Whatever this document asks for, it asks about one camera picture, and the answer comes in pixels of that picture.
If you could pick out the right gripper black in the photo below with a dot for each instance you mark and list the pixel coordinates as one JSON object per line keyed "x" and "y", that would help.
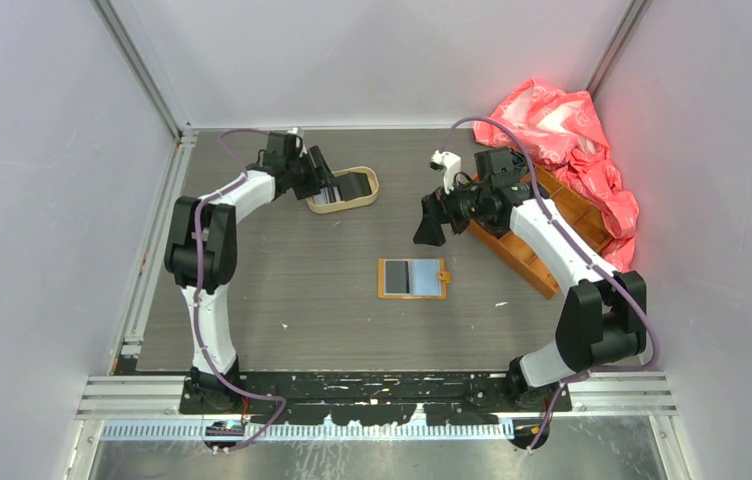
{"x": 437, "y": 209}

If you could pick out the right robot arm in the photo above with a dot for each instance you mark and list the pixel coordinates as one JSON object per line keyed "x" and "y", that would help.
{"x": 602, "y": 318}

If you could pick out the pink plastic bag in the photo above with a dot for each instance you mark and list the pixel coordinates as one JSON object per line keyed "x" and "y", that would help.
{"x": 564, "y": 136}

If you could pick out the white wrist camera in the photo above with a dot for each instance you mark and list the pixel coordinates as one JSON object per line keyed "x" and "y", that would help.
{"x": 449, "y": 165}
{"x": 299, "y": 143}

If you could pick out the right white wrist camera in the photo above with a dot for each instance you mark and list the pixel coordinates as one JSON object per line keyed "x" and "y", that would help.
{"x": 449, "y": 165}

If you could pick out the stack of striped cards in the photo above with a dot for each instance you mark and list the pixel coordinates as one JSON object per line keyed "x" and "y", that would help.
{"x": 326, "y": 196}

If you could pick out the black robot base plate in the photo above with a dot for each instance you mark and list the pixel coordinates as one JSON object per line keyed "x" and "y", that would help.
{"x": 372, "y": 398}

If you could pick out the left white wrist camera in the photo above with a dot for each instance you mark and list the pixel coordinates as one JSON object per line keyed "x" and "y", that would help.
{"x": 299, "y": 143}

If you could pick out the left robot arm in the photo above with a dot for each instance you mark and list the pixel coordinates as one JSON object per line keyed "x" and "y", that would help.
{"x": 202, "y": 250}

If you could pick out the beige oval tray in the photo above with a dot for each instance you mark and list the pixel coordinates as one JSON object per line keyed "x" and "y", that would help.
{"x": 348, "y": 205}

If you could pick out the orange card holder wallet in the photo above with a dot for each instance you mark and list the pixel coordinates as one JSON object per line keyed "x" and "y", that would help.
{"x": 429, "y": 279}

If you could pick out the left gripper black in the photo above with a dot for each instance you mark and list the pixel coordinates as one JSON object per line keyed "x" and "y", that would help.
{"x": 315, "y": 183}

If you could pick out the aluminium front rail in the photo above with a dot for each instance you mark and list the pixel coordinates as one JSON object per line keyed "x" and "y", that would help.
{"x": 145, "y": 408}

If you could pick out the orange compartment organizer box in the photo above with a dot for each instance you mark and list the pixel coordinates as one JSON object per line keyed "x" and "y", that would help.
{"x": 584, "y": 218}

